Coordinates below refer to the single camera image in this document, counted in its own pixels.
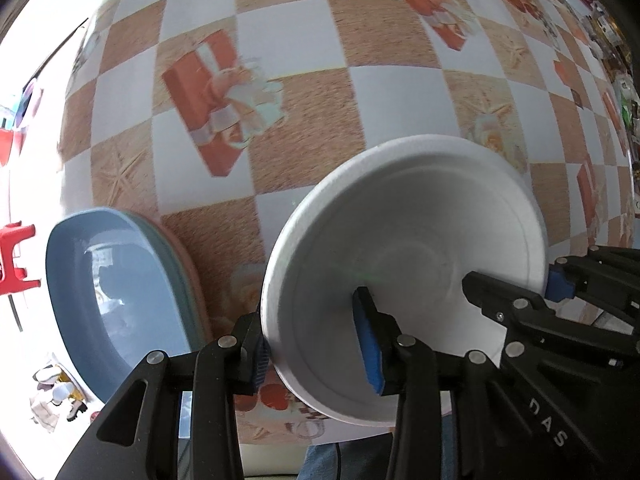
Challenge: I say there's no red plastic stool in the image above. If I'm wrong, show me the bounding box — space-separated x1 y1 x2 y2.
0 221 42 297

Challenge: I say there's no checkered patterned tablecloth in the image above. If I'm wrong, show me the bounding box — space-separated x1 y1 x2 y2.
58 0 634 444

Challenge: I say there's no red plastic bucket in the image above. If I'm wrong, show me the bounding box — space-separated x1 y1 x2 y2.
0 128 25 167

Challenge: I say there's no blue plastic bowl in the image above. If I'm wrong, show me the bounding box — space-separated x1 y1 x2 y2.
46 208 198 402

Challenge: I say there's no white foam bowl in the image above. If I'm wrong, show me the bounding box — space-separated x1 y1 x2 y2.
260 134 548 427

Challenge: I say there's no blue jeans leg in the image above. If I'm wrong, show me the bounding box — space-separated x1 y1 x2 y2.
297 434 393 480

